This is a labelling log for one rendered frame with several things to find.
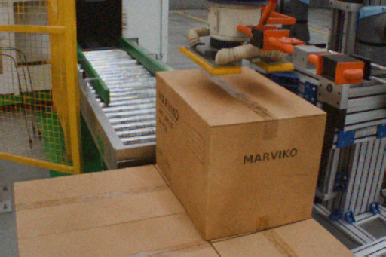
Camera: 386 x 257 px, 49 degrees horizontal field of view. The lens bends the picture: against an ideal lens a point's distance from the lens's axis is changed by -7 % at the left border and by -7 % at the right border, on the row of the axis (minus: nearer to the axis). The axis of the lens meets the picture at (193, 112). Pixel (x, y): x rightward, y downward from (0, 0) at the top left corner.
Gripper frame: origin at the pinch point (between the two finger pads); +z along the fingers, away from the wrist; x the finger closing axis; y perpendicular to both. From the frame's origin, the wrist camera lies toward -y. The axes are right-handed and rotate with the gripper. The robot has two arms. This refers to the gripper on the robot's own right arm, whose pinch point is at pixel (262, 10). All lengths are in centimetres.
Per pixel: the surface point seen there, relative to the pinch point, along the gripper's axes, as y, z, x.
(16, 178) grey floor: -105, 118, -115
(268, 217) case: 60, 59, -24
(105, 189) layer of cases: 18, 64, -71
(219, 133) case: 60, 26, -44
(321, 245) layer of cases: 75, 64, -11
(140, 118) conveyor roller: -53, 64, -40
